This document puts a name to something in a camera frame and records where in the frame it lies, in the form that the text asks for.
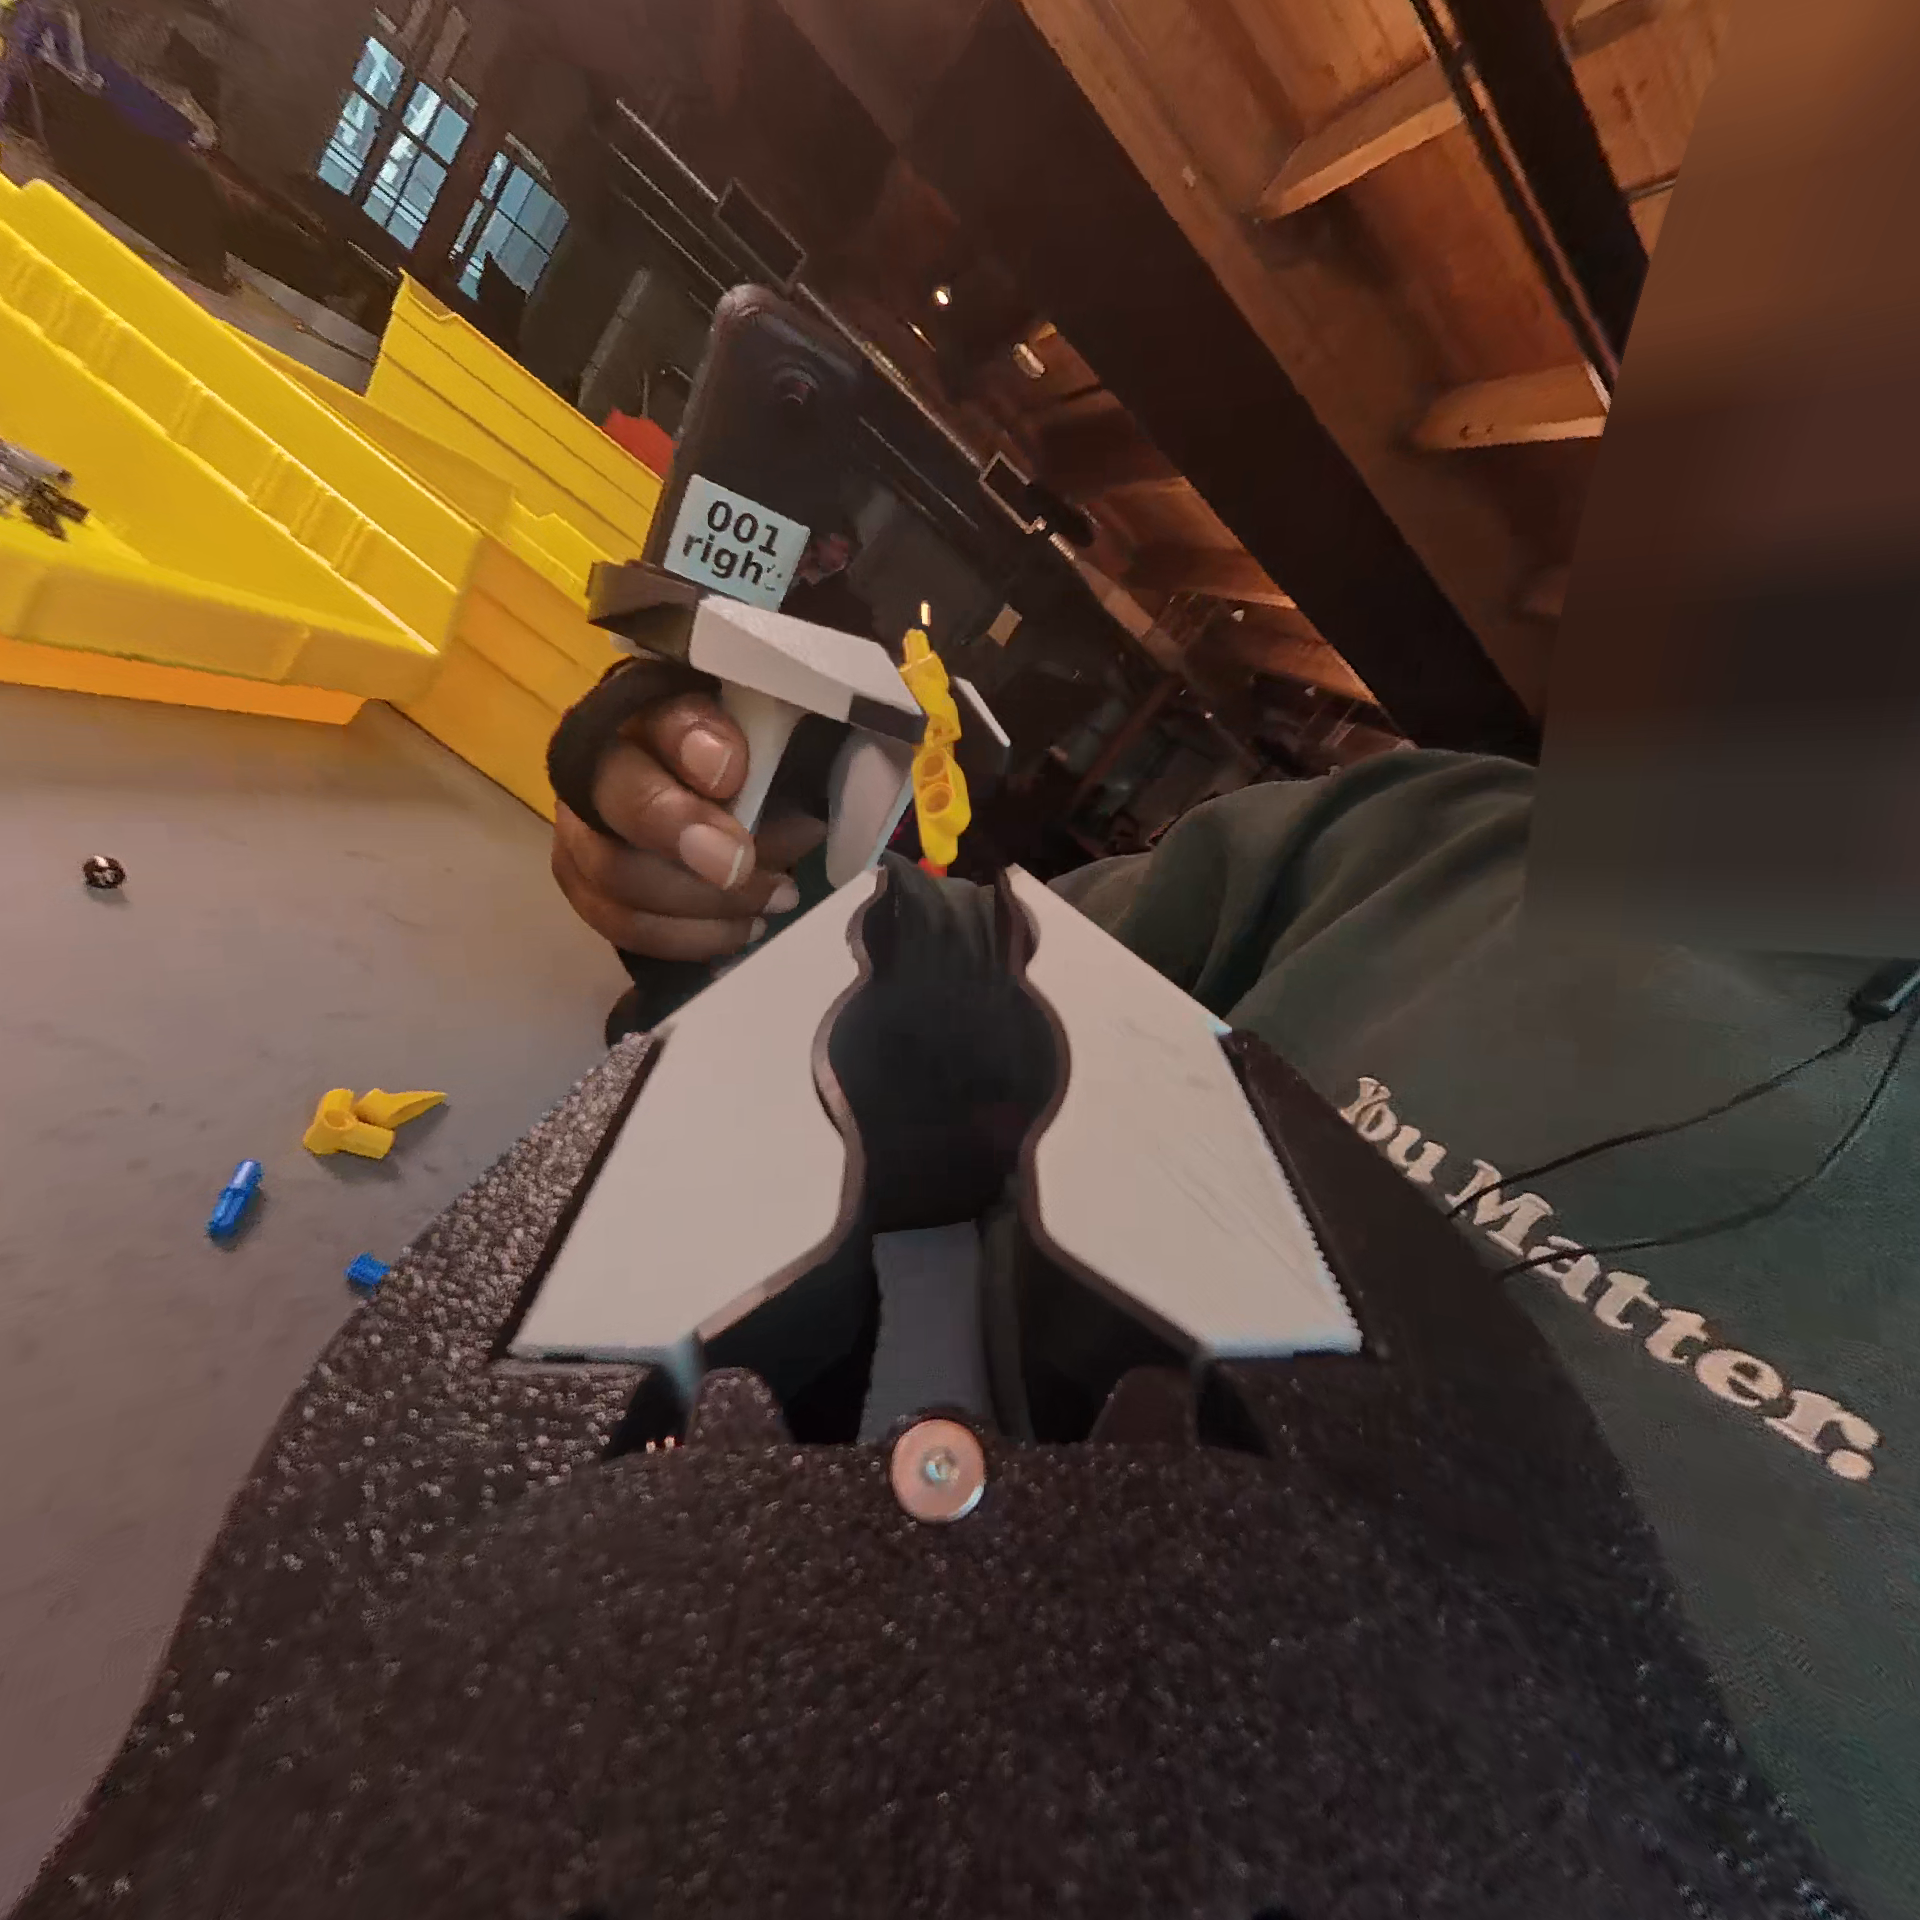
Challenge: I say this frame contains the person's black pants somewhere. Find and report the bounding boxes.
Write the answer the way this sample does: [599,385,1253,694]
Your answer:
[603,872,1069,1234]

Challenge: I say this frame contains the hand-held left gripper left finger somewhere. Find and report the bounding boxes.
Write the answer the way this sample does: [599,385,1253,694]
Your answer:
[508,865,904,1403]

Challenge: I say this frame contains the person's right hand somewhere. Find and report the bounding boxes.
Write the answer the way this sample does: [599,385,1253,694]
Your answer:
[549,698,808,1000]

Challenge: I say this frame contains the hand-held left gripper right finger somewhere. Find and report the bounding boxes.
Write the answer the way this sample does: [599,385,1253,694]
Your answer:
[995,865,1367,1370]

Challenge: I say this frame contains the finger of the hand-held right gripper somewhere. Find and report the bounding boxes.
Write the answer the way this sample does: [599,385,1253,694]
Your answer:
[682,596,928,838]
[823,680,1018,885]

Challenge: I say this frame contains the mixed lego piece heap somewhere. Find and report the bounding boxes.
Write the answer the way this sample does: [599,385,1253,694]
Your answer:
[0,438,85,545]

